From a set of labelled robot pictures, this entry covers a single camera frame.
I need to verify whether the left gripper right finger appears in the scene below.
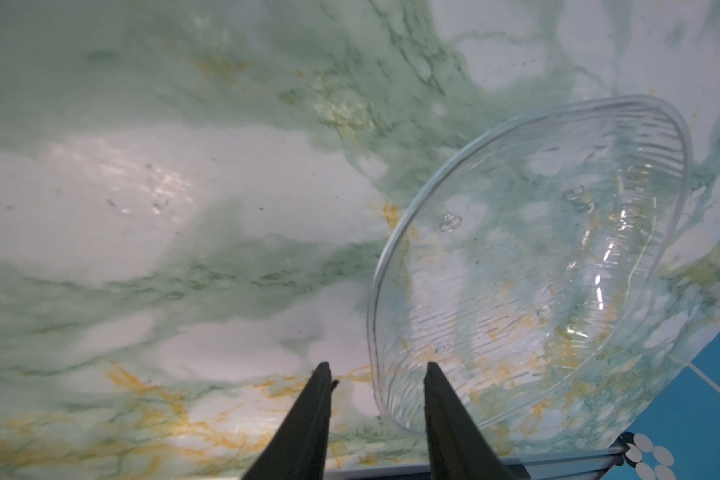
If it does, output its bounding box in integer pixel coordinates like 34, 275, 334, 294
424, 362, 515, 480

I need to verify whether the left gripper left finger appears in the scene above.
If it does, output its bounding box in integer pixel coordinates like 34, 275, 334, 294
243, 362, 337, 480

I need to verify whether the clear glass plate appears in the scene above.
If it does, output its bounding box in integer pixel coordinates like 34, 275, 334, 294
367, 95, 693, 435

